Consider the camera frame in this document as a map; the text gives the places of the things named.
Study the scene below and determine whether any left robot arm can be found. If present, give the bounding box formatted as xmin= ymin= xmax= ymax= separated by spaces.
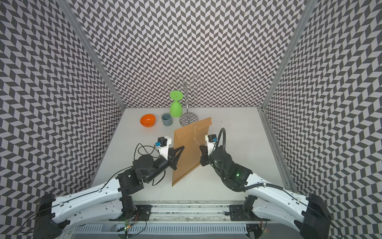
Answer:
xmin=33 ymin=146 xmax=185 ymax=239

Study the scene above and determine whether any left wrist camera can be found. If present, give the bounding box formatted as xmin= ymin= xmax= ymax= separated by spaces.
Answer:
xmin=154 ymin=136 xmax=172 ymax=160

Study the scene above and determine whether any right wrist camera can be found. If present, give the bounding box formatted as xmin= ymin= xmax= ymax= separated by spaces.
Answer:
xmin=205 ymin=134 xmax=217 ymax=155

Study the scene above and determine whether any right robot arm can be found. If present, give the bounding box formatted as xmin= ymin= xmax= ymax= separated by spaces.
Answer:
xmin=200 ymin=145 xmax=331 ymax=239

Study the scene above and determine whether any brown kraft file bag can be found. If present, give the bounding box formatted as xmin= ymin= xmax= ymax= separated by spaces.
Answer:
xmin=172 ymin=117 xmax=212 ymax=186

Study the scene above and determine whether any grey-blue cup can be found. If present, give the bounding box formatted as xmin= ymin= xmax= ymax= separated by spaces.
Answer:
xmin=161 ymin=113 xmax=173 ymax=126

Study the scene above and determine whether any white closure string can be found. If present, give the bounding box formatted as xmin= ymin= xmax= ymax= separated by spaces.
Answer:
xmin=192 ymin=125 xmax=204 ymax=147

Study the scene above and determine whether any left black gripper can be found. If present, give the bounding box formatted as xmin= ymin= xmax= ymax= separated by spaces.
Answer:
xmin=145 ymin=145 xmax=185 ymax=183

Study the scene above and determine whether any green plastic wine glass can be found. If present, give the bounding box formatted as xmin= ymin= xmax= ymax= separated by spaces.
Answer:
xmin=170 ymin=91 xmax=184 ymax=118

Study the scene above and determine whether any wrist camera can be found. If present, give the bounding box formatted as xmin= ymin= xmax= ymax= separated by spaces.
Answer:
xmin=205 ymin=134 xmax=217 ymax=155
xmin=154 ymin=136 xmax=172 ymax=160

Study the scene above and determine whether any chrome glass holder stand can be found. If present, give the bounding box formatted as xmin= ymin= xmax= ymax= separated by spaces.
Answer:
xmin=167 ymin=75 xmax=206 ymax=126

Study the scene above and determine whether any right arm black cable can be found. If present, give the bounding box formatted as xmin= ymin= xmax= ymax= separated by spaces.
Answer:
xmin=208 ymin=127 xmax=342 ymax=239

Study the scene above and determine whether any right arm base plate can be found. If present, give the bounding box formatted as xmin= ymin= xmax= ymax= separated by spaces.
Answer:
xmin=229 ymin=205 xmax=262 ymax=222

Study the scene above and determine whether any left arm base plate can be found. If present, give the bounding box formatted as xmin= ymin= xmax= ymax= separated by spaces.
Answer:
xmin=110 ymin=205 xmax=152 ymax=221

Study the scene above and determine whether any orange plastic bowl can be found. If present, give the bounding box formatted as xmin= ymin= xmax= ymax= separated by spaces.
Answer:
xmin=140 ymin=114 xmax=156 ymax=127

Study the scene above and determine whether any aluminium front rail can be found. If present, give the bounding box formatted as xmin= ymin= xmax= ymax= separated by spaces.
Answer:
xmin=59 ymin=201 xmax=314 ymax=225

